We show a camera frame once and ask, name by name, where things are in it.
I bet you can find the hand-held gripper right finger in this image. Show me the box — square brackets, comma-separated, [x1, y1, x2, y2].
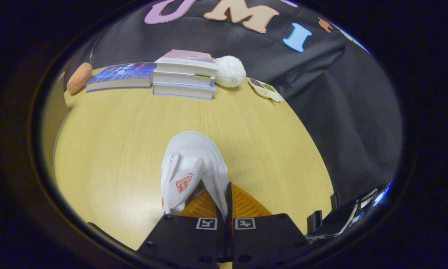
[227, 182, 311, 269]

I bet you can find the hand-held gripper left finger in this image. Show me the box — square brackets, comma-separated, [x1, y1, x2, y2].
[136, 190, 227, 269]

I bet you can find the white canvas shoe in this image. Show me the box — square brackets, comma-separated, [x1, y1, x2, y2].
[160, 131, 230, 218]

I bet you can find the computer monitor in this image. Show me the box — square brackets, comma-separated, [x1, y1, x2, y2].
[371, 179, 394, 208]

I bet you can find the white compartment snack tray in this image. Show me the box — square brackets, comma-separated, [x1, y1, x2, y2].
[248, 78, 283, 102]

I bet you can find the pale blue cover book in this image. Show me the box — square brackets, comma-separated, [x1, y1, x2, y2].
[152, 81, 217, 101]

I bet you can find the white thick book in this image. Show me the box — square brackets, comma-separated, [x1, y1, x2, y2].
[152, 71, 214, 89]

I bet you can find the white plush ball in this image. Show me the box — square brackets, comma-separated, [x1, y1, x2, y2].
[214, 55, 247, 89]

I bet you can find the pink cover book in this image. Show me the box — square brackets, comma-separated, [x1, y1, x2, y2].
[154, 49, 219, 79]

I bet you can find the pink rough stone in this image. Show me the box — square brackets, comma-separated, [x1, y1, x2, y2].
[67, 62, 93, 95]

